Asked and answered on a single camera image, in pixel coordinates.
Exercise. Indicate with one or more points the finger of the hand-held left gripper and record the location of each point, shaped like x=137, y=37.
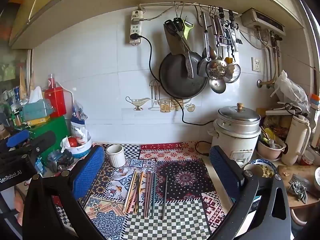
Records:
x=43, y=140
x=17, y=138

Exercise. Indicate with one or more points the red tomato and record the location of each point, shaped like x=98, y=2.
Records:
x=73, y=142

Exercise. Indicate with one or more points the grey rag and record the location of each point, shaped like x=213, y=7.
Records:
x=298, y=187

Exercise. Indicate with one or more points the blue-rimmed plate with food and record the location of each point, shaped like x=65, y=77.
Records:
x=262, y=170

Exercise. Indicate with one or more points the green box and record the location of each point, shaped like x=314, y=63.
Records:
x=55, y=127

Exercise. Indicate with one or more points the metal steamer pot with lid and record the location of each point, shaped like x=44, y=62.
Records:
x=237, y=120

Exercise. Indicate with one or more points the clear bag of packets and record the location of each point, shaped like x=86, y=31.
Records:
x=78, y=122

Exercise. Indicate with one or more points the white wall socket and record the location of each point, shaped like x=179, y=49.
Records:
x=255, y=63

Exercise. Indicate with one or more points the white ribbed cup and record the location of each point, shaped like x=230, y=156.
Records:
x=115, y=155

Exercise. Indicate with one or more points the wooden cutting board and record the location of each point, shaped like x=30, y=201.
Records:
x=300, y=171

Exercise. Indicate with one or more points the white water heater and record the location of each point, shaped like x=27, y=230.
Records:
x=262, y=20

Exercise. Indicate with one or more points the green peeler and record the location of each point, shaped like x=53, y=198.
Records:
x=187, y=28

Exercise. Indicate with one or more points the black frying pan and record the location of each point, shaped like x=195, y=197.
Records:
x=180, y=77

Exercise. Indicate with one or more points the metal ladle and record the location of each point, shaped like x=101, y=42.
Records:
x=217, y=85

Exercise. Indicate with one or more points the metal slotted spoon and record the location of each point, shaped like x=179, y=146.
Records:
x=216, y=67

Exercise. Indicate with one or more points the white and blue basket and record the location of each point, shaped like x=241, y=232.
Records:
x=80, y=151

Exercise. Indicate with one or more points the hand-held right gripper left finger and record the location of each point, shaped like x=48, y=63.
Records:
x=88, y=172

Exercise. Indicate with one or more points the white plastic bag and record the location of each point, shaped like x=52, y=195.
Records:
x=290, y=90

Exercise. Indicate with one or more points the pink bowl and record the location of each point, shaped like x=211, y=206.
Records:
x=268, y=151

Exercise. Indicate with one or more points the metal mesh strainer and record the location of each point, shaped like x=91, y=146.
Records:
x=233, y=72

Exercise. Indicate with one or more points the patchwork printed cloth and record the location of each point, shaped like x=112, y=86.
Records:
x=185, y=205

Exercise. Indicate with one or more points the metal spatula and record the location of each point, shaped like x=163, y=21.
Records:
x=202, y=65

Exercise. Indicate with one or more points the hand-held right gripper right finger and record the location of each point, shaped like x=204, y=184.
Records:
x=225, y=172

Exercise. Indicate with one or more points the teal tissue box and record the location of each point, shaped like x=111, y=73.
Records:
x=36, y=108

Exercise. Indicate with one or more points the white power strip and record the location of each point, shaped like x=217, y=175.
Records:
x=135, y=27

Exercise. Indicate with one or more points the white chopstick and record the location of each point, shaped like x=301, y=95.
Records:
x=130, y=192

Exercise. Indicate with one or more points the metal wall rail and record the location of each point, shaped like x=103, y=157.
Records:
x=195, y=5

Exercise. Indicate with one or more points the red tin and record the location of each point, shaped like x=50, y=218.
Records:
x=55, y=100

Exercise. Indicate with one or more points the pink chopstick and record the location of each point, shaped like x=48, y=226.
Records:
x=133, y=192

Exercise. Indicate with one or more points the white rice cooker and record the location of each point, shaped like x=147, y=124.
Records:
x=232, y=145

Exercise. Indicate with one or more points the water pipes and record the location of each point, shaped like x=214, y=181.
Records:
x=271, y=62

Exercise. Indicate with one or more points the white thermos kettle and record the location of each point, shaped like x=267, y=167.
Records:
x=297, y=137

